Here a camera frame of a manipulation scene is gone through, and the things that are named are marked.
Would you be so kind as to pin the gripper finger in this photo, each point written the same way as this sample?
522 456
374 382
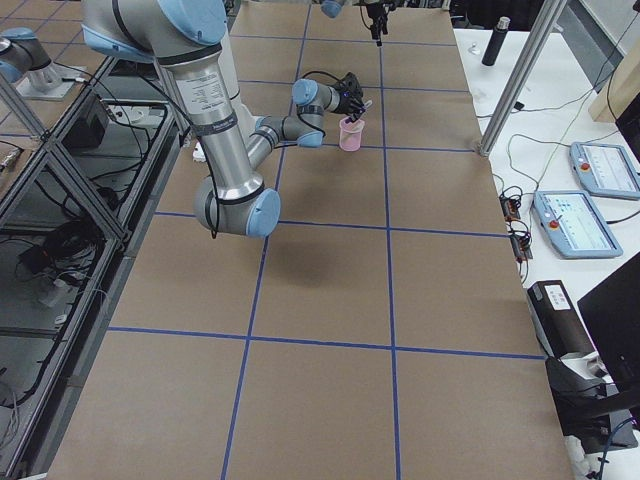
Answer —
354 111
378 28

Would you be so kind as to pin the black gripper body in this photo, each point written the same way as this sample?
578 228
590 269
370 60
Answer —
346 103
376 20

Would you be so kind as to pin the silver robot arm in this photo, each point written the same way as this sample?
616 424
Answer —
332 8
186 38

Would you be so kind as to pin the pink mesh pen holder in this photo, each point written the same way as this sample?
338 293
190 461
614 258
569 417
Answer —
350 134

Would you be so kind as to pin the black water bottle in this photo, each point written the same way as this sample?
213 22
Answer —
496 41

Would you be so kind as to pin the small electronics board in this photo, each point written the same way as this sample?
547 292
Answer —
510 206

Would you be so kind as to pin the near blue teach pendant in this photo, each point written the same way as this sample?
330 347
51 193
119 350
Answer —
574 226

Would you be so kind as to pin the blue teach pendant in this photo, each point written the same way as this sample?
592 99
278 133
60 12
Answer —
605 170
574 226

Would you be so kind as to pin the far blue teach pendant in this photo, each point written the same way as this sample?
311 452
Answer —
605 170

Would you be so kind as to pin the black box with label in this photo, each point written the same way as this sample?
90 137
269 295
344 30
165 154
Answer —
556 321

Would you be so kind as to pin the black computer monitor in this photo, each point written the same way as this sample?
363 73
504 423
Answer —
610 312

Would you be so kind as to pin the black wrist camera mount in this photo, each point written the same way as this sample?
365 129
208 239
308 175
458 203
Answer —
351 86

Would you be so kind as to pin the aluminium frame post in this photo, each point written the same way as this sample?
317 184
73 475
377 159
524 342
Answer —
534 44

